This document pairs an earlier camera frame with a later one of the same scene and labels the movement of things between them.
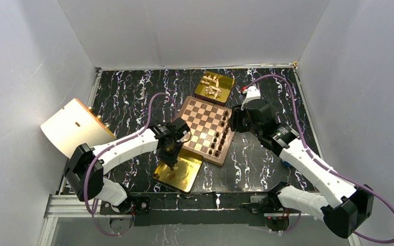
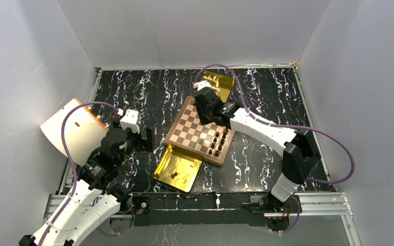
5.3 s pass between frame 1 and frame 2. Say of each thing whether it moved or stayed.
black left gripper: moved
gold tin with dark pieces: stayed
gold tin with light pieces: stayed
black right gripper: moved
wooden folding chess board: stayed
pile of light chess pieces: stayed
